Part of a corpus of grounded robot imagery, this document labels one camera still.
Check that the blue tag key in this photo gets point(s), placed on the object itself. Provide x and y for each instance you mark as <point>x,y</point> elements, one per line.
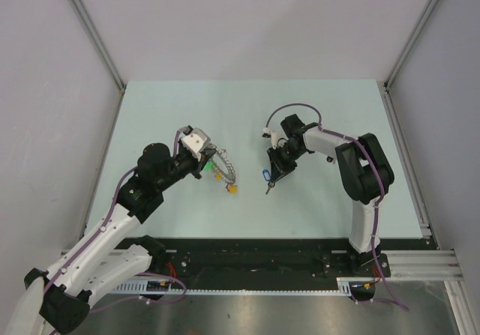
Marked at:
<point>267,177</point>

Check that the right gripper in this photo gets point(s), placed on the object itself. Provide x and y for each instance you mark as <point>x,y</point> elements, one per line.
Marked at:
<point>279,168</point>

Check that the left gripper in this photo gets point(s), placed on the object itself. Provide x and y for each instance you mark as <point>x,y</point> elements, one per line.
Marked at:
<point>199,160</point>

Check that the yellow key tag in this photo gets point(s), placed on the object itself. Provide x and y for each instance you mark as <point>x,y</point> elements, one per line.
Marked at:
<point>233,189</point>

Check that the aluminium frame post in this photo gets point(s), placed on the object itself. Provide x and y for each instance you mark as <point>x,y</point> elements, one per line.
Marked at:
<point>414,36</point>
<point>97,42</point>

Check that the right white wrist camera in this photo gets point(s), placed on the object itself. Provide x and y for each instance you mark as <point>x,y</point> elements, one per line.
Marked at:
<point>276,139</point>

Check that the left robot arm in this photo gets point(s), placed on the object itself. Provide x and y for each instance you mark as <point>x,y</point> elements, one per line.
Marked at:
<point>81,277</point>

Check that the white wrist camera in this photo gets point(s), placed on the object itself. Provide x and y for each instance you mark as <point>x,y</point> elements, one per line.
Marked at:
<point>195,141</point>
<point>276,139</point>

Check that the right aluminium frame post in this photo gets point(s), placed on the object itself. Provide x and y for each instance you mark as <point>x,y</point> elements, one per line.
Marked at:
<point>414,36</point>

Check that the left aluminium frame post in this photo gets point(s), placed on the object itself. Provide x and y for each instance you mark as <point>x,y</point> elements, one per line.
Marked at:
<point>97,42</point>

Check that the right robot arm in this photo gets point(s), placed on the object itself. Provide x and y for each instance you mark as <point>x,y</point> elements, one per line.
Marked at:
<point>365,174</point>

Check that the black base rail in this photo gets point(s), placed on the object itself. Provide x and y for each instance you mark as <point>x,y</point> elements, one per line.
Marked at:
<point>260,265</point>

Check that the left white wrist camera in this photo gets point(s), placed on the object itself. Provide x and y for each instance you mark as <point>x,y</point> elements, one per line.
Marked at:
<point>195,141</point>

